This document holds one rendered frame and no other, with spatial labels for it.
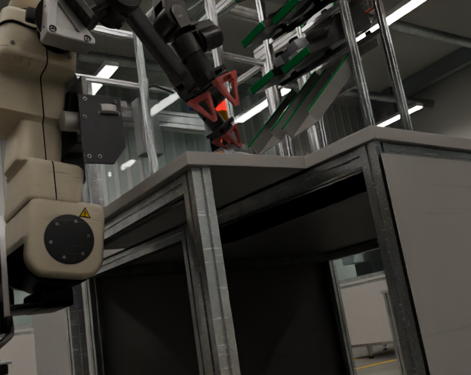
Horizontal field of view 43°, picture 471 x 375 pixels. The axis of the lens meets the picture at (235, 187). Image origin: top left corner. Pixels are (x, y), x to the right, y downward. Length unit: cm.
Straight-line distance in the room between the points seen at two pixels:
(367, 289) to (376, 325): 42
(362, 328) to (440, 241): 606
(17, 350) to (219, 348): 565
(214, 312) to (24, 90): 63
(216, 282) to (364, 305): 614
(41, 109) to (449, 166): 93
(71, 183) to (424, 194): 75
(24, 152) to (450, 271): 94
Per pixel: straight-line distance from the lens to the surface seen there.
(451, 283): 135
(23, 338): 680
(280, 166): 135
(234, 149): 200
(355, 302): 741
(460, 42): 1174
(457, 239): 141
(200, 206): 122
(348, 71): 174
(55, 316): 276
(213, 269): 122
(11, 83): 139
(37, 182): 129
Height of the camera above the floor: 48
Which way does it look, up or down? 14 degrees up
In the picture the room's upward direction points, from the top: 9 degrees counter-clockwise
